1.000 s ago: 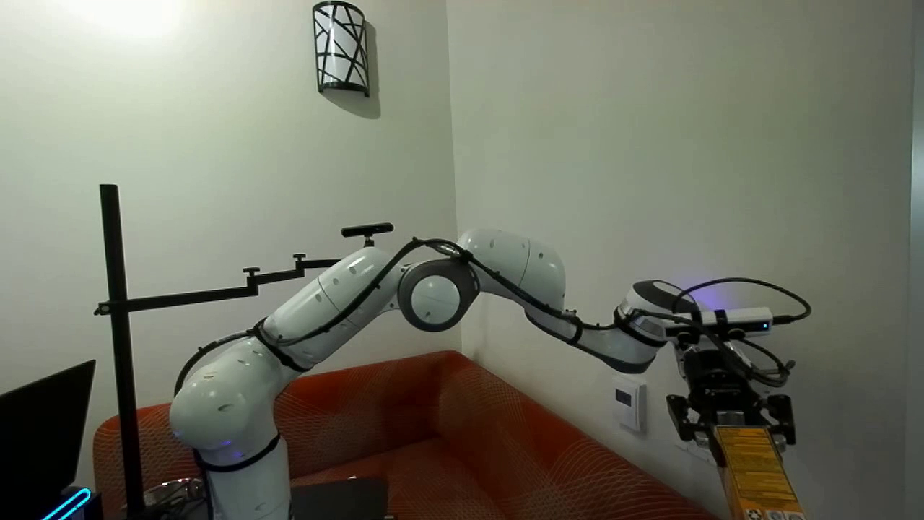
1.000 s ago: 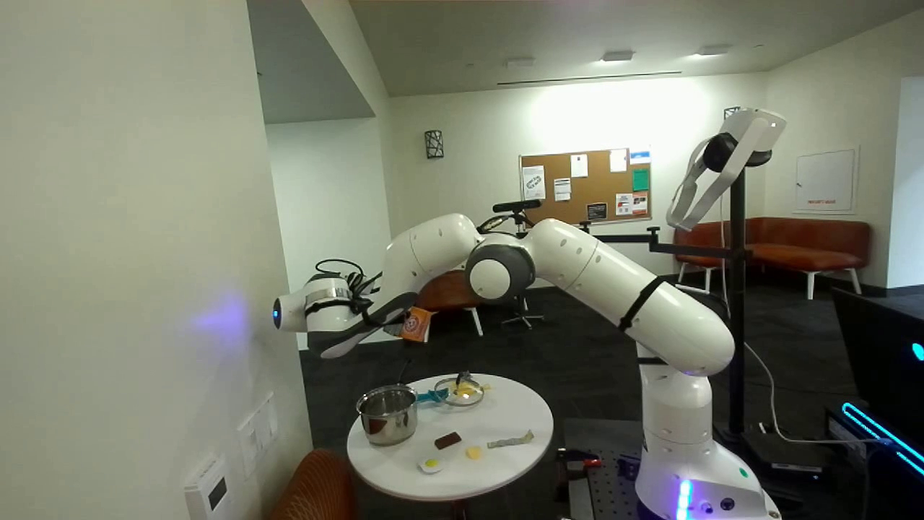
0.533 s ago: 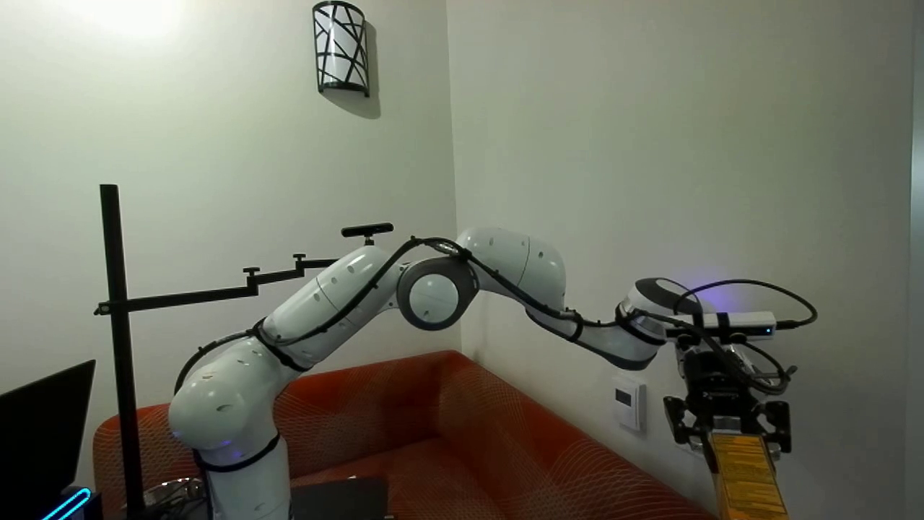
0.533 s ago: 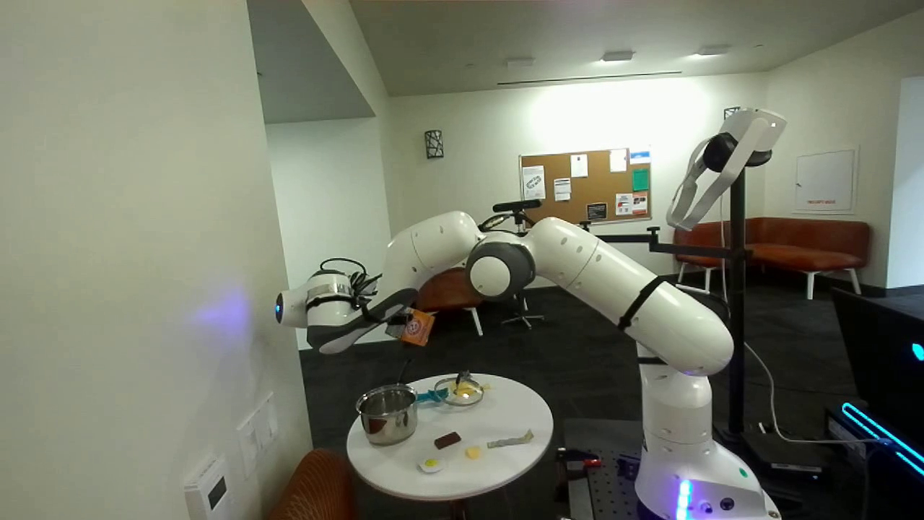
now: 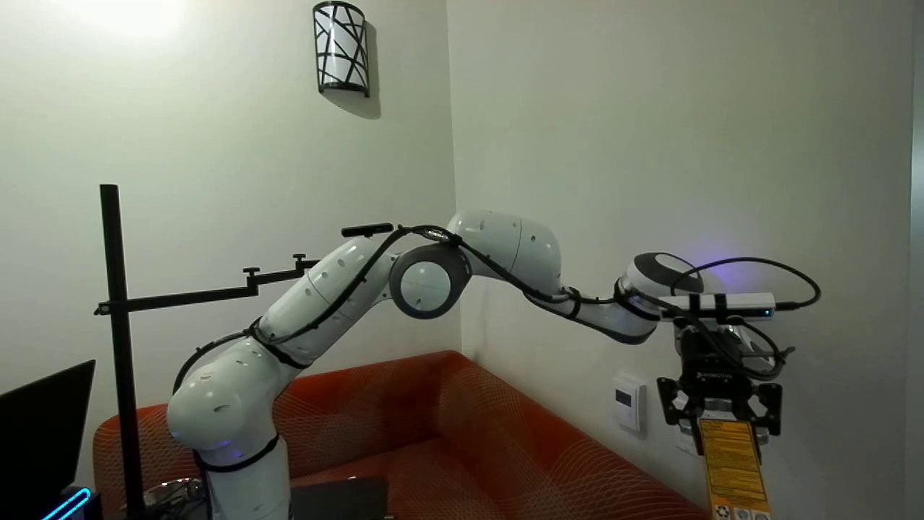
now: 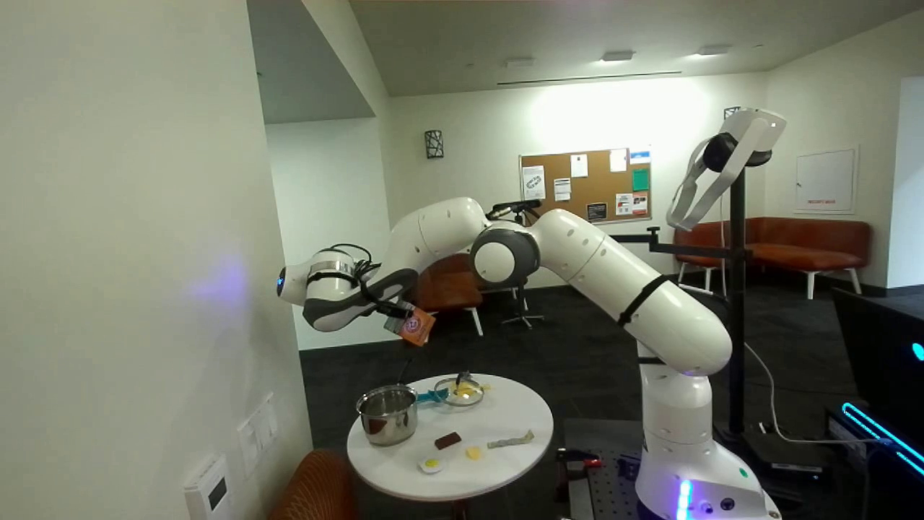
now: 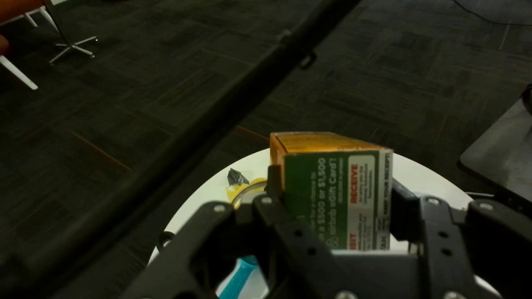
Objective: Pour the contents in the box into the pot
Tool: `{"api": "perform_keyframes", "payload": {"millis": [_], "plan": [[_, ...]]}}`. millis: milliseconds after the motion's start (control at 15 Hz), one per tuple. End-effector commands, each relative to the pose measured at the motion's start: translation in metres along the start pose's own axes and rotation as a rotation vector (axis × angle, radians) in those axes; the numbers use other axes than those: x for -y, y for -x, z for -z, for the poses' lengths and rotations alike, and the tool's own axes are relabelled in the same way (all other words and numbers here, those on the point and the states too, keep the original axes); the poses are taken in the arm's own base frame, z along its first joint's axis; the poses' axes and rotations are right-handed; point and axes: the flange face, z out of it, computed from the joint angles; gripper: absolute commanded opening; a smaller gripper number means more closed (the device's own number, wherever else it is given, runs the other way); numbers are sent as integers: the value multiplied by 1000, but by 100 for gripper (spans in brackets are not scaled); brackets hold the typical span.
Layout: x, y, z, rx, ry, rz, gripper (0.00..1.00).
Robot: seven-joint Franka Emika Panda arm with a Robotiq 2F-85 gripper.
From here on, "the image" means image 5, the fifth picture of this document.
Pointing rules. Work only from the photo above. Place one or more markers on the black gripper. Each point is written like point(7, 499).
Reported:
point(723, 371)

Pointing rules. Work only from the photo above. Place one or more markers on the orange baking soda box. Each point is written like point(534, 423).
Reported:
point(735, 472)

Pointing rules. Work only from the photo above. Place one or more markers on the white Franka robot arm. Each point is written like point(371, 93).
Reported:
point(328, 300)

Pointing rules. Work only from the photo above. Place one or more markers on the orange patterned sofa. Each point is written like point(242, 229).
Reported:
point(434, 434)

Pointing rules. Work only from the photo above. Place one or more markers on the blue LED strip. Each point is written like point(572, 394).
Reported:
point(69, 504)

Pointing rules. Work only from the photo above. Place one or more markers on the black monitor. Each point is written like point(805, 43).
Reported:
point(37, 434)

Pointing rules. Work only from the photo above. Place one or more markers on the white wall outlet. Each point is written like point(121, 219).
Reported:
point(628, 404)

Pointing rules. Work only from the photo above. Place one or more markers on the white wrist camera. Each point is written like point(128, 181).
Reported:
point(736, 301)

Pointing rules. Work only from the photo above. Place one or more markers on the patterned wall sconce lamp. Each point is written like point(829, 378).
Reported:
point(342, 49)

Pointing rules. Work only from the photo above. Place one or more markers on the black camera stand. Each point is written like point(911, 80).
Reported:
point(117, 336)

